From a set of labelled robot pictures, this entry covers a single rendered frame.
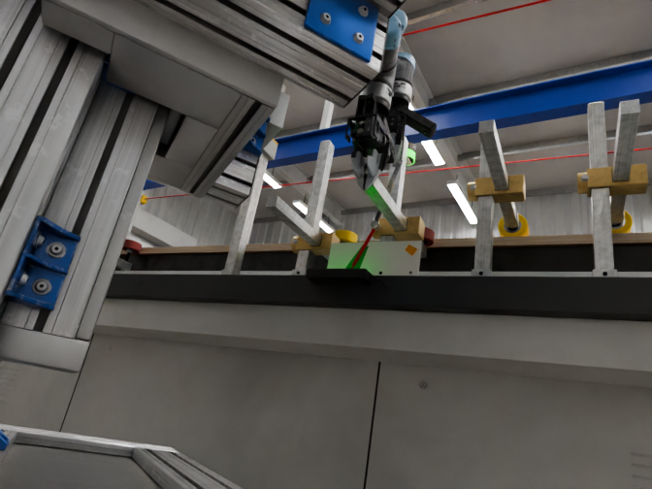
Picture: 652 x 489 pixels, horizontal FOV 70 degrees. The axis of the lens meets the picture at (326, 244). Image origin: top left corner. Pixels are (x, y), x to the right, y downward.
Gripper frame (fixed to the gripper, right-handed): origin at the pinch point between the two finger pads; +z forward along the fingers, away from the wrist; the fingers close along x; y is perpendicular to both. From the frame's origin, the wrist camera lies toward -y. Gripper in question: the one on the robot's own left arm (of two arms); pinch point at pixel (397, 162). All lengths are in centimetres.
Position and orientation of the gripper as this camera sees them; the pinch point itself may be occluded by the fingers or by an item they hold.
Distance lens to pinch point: 129.7
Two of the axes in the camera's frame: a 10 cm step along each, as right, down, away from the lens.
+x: -1.1, -3.8, -9.2
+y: -9.8, -1.1, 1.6
